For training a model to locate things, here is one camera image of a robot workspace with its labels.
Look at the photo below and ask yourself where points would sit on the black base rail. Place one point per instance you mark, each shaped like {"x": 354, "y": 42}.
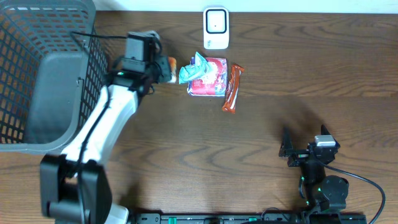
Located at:
{"x": 272, "y": 217}

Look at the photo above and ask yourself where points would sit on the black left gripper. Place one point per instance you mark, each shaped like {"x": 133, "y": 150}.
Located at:
{"x": 165, "y": 71}

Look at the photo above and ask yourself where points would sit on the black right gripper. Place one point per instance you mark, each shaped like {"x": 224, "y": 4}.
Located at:
{"x": 286, "y": 150}

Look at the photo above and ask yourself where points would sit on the mint green snack packet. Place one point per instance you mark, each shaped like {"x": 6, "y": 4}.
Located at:
{"x": 194, "y": 71}

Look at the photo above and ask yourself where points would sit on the purple red tissue pack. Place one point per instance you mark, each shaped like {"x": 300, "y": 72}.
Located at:
{"x": 212, "y": 83}

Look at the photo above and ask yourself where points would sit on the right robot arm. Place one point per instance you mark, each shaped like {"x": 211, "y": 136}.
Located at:
{"x": 325, "y": 194}

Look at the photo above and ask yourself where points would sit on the small orange box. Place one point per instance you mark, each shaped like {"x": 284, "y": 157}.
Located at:
{"x": 173, "y": 69}

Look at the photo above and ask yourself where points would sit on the orange red snack bar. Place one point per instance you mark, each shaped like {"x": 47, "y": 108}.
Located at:
{"x": 232, "y": 89}

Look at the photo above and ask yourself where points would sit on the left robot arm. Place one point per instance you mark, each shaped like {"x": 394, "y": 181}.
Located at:
{"x": 73, "y": 185}

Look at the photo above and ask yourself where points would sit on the grey plastic mesh basket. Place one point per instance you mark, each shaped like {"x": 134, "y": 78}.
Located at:
{"x": 52, "y": 66}

